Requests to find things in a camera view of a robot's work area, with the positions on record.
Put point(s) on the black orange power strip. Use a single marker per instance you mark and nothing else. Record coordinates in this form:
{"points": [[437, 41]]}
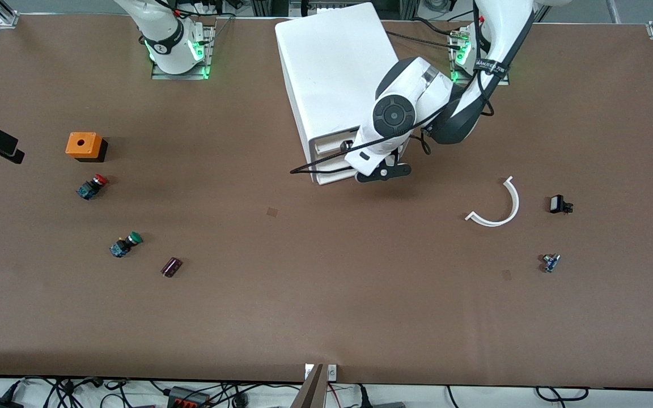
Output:
{"points": [[187, 398]]}

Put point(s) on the white curved plastic strip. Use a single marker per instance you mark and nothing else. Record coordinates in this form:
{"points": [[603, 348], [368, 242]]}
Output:
{"points": [[514, 204]]}

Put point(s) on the grey metal post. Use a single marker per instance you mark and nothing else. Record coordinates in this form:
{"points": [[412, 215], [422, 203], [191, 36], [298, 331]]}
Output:
{"points": [[310, 394]]}

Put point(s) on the red push button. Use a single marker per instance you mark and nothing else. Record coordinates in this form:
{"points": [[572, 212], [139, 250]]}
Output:
{"points": [[89, 188]]}

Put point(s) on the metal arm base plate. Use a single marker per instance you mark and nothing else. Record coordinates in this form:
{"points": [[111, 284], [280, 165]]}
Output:
{"points": [[502, 82], [204, 71]]}

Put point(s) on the green push button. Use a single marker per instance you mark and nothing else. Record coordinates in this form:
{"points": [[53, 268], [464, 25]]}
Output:
{"points": [[122, 245]]}

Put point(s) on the small white table bracket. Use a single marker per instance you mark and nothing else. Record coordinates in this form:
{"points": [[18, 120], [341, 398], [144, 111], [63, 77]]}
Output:
{"points": [[332, 372], [308, 372]]}

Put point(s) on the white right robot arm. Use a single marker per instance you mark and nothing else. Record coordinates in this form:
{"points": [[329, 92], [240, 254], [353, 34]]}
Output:
{"points": [[165, 34]]}

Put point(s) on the small blue potentiometer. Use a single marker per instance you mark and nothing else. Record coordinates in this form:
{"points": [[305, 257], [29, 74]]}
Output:
{"points": [[550, 263]]}

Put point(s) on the orange button box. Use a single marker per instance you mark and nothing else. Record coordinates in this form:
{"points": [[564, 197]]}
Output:
{"points": [[80, 144]]}

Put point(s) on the black rocker switch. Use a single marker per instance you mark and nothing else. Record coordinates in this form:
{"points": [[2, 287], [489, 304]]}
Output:
{"points": [[556, 204]]}

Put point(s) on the black power adapter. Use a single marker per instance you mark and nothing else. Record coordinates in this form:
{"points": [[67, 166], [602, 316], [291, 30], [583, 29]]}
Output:
{"points": [[0, 404]]}

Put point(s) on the purple cylindrical capacitor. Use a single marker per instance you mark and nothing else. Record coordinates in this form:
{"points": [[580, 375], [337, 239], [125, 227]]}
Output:
{"points": [[171, 267]]}

